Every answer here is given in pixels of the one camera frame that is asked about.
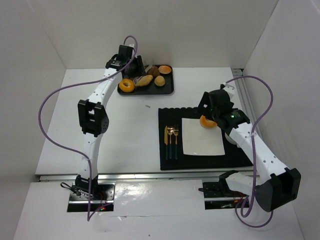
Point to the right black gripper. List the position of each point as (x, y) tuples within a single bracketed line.
[(210, 107)]

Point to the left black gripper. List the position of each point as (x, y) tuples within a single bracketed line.
[(136, 67)]

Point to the tan ring donut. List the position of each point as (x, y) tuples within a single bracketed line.
[(206, 123)]

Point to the dark brown chocolate bread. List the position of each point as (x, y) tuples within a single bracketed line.
[(153, 71)]

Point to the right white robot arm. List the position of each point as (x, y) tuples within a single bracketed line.
[(274, 184)]

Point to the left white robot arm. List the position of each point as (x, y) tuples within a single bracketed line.
[(93, 118)]

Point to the long tan bread roll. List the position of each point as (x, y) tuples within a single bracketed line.
[(144, 81)]

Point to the orange glazed donut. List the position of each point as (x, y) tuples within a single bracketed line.
[(127, 85)]

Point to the small round tan bun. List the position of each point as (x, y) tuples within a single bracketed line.
[(159, 81)]

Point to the round bun with white top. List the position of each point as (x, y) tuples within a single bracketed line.
[(165, 69)]

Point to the black serving tray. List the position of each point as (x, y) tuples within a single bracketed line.
[(152, 89)]

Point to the white square plate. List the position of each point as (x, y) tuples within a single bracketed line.
[(201, 141)]

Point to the black placemat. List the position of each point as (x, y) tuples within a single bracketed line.
[(233, 158)]

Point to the aluminium rail frame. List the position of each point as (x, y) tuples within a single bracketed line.
[(129, 149)]

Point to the gold fork teal handle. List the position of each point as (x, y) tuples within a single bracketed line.
[(176, 133)]

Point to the gold spoon teal handle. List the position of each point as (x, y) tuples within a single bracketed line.
[(170, 132)]

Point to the gold knife teal handle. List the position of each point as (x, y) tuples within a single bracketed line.
[(166, 142)]

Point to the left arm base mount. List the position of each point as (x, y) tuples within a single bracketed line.
[(102, 198)]

